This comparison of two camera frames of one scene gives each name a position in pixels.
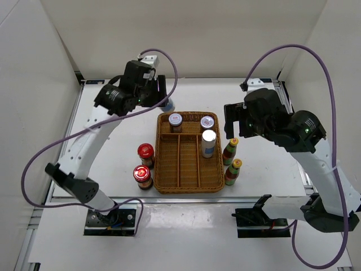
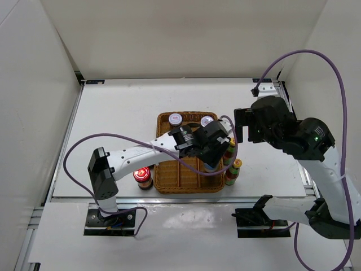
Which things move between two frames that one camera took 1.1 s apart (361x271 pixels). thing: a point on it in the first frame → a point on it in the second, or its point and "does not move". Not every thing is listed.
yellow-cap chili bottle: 232,173 does not move
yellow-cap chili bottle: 229,152 does not move
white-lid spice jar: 175,121 does not move
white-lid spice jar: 207,122 does not move
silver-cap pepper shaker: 170,106 → 208,169
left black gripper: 155,100 → 213,159
